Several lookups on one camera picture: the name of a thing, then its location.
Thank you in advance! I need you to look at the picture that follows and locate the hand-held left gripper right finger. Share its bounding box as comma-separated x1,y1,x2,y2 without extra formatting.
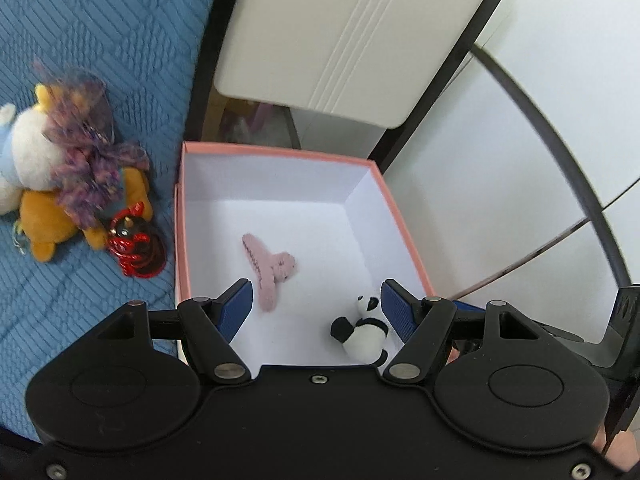
380,279,561,386

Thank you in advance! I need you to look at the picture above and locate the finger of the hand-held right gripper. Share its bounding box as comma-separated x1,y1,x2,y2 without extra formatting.
452,301,585,346

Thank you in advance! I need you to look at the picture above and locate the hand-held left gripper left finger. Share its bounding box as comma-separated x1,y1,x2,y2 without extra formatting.
75,279,253,386

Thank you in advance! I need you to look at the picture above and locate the small panda plush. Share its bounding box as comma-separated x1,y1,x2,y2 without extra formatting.
330,295,390,365

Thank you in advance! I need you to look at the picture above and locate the pink hair claw clip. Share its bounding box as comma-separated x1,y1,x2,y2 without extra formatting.
241,233,297,313

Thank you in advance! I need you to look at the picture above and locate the pink cardboard box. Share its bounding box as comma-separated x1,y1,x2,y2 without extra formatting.
174,141,436,367

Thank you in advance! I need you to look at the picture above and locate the orange bear plush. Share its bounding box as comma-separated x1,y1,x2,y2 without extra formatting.
17,165,154,264

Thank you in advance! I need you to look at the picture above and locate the white and blue duck plush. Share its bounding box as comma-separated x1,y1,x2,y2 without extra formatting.
0,102,57,217

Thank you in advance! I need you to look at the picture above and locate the person's right hand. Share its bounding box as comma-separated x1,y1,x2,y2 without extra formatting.
591,427,640,480

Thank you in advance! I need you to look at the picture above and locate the red and black ornament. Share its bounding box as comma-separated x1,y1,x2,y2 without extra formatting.
106,201,169,280

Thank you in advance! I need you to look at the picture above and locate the purple tulle scrunchie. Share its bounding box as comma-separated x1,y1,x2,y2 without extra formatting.
32,59,152,229

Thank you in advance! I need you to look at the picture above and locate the blue quilted bedspread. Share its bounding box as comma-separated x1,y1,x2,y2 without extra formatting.
0,0,226,443

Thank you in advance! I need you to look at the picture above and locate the black curved rail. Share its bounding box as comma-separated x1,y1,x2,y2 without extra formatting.
472,44,635,288

